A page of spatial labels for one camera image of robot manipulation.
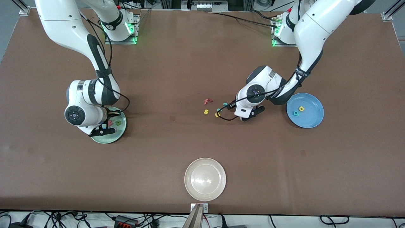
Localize green round plate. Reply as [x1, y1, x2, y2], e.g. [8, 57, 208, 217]
[90, 107, 127, 144]

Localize blue round plate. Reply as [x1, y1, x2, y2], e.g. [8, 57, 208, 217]
[286, 93, 324, 129]

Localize beige round plate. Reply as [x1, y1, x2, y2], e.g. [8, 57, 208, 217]
[184, 158, 227, 202]

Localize black power strip red switches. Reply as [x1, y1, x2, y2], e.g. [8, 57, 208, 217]
[114, 215, 139, 228]

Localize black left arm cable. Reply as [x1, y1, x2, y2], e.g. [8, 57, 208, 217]
[217, 90, 287, 121]

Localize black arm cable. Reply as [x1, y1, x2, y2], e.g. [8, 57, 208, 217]
[217, 90, 287, 121]
[79, 14, 130, 114]

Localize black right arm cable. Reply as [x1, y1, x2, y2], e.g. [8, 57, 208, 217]
[79, 14, 130, 114]

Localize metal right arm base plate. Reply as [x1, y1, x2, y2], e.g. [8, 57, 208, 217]
[104, 14, 140, 45]

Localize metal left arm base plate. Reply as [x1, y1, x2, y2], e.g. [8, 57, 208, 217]
[271, 14, 306, 48]

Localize black braided table cable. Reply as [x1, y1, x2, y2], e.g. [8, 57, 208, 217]
[206, 11, 280, 27]

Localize thin black table cable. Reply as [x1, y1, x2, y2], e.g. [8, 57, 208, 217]
[250, 9, 279, 20]

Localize aluminium rack frame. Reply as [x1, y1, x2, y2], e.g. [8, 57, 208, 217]
[160, 0, 257, 11]

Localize grey camera mount pole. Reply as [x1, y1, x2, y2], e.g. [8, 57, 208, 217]
[183, 204, 203, 228]

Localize aluminium frame post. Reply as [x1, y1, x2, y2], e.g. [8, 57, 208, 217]
[13, 0, 31, 16]
[382, 0, 405, 22]

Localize black looped floor cable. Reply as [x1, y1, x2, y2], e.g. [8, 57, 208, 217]
[320, 215, 350, 225]

